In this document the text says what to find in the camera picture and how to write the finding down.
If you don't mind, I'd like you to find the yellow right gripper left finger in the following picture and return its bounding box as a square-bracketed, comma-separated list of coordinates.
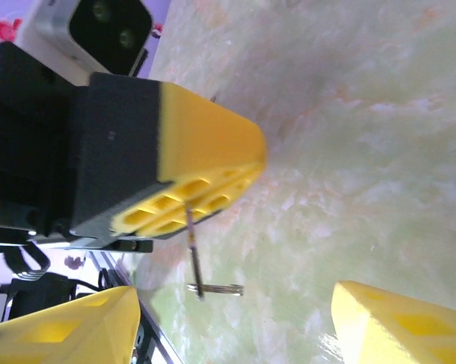
[0, 284, 142, 364]

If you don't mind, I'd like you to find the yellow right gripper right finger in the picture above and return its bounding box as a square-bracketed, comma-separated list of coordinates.
[330, 280, 456, 364]

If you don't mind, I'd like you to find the small metal key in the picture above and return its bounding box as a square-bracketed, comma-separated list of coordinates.
[183, 203, 206, 301]

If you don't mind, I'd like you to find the metal key ring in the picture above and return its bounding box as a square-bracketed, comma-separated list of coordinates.
[186, 283, 245, 297]

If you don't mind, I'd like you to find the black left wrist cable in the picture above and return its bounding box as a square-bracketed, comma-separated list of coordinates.
[3, 241, 52, 282]

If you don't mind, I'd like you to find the aluminium side rail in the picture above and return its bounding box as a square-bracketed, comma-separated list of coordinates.
[87, 249, 184, 364]

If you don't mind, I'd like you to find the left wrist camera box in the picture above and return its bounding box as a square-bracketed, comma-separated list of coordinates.
[17, 0, 159, 77]

